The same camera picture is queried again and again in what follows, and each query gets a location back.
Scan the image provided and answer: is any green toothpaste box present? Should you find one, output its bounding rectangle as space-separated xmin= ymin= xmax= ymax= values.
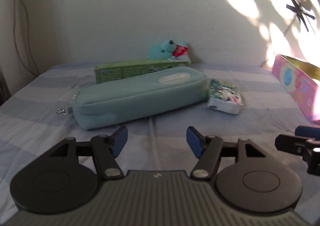
xmin=94 ymin=57 xmax=191 ymax=84

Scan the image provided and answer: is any dark wall cable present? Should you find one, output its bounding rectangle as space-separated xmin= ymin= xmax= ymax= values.
xmin=8 ymin=0 xmax=41 ymax=77

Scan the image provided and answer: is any pink macaron biscuit tin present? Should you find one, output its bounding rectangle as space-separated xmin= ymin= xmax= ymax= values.
xmin=272 ymin=54 xmax=319 ymax=124

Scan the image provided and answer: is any teal plush bear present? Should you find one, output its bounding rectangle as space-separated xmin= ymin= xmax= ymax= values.
xmin=147 ymin=40 xmax=191 ymax=64

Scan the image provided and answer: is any floral tissue pack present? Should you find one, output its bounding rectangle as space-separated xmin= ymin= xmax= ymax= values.
xmin=207 ymin=79 xmax=243 ymax=115

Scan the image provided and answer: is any teal pencil case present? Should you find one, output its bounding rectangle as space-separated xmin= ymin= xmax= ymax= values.
xmin=56 ymin=67 xmax=209 ymax=131

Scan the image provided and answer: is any striped blue bed sheet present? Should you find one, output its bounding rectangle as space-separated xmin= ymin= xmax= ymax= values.
xmin=1 ymin=63 xmax=319 ymax=223

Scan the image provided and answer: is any black tape cross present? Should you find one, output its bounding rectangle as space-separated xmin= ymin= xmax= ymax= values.
xmin=286 ymin=0 xmax=316 ymax=31

